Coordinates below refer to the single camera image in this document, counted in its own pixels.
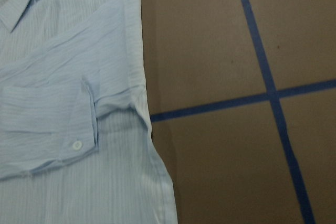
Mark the light blue button-up shirt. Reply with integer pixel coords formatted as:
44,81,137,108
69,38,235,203
1,0,177,223

